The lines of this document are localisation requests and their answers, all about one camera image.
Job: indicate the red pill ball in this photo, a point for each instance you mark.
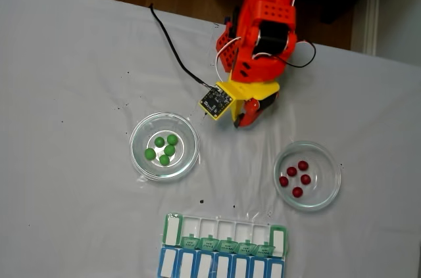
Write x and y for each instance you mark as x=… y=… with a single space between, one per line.
x=283 y=181
x=297 y=192
x=305 y=179
x=291 y=171
x=303 y=165

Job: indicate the weekly pill organizer box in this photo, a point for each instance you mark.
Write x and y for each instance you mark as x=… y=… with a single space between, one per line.
x=184 y=265

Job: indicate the clear glass bowl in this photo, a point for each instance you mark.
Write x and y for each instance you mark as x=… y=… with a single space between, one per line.
x=144 y=130
x=322 y=166

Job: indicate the white door trim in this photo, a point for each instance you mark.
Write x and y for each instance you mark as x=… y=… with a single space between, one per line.
x=371 y=12

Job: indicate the white table cloth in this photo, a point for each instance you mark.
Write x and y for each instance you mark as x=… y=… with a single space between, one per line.
x=65 y=94

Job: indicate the camera board on yellow mount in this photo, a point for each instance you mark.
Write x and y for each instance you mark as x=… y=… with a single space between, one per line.
x=215 y=100

